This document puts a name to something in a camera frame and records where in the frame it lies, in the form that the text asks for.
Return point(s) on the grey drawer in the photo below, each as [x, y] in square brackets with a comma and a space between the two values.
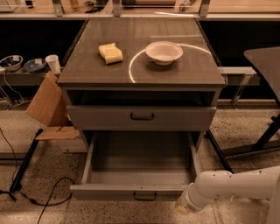
[146, 118]
[137, 165]

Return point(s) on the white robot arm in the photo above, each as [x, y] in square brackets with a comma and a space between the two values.
[209, 186]

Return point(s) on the grey drawer cabinet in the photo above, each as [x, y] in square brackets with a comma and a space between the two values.
[194, 80]

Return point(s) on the grey top drawer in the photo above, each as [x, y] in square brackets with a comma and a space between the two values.
[146, 118]

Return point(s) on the white bowl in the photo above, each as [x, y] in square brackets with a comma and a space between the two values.
[163, 53]

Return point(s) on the yellow sponge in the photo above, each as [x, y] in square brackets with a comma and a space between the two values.
[110, 53]

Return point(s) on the brown cardboard box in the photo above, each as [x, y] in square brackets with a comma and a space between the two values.
[49, 108]

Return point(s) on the white paper cup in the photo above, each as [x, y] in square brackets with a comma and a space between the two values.
[53, 62]

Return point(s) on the blue bowl right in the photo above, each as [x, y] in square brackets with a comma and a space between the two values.
[35, 66]

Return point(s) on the blue bowl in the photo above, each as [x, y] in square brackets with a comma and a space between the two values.
[11, 63]
[35, 66]

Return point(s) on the blue bowl left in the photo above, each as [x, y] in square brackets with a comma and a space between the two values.
[11, 63]

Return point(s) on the black right frame leg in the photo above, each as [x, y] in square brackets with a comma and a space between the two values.
[218, 151]

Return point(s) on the black frame leg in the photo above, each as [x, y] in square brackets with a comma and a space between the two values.
[218, 151]
[16, 183]

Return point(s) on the black left frame leg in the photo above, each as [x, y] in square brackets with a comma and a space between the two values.
[16, 183]

